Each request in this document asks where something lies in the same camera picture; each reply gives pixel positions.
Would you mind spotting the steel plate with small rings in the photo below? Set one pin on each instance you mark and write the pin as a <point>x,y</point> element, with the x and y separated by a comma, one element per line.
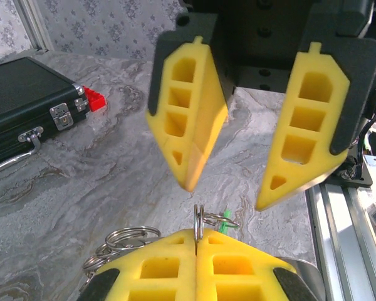
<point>307,276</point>

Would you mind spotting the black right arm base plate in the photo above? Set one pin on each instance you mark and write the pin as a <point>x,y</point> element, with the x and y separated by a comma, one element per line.
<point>362,179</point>

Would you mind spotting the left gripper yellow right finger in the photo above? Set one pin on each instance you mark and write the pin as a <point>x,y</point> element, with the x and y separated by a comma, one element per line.
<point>238,251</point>

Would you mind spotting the aluminium frame post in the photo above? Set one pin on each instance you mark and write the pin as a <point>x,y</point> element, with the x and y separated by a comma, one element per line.
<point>34,25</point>

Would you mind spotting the key with green cap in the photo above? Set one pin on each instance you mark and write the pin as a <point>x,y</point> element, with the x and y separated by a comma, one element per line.
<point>224,224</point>

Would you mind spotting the red studded toy brick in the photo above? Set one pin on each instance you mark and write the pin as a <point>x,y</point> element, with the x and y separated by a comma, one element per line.
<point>95,102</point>

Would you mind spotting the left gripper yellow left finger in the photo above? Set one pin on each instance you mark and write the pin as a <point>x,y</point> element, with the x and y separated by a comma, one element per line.
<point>163,251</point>

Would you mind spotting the black case with metal latches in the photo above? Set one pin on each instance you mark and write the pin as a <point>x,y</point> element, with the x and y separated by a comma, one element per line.
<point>25,94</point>

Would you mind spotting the large steel split keyring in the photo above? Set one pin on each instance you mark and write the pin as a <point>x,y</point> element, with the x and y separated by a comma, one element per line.
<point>200,219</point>

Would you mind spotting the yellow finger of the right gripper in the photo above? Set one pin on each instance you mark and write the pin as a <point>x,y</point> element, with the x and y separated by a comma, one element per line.
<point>203,131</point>
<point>335,103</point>

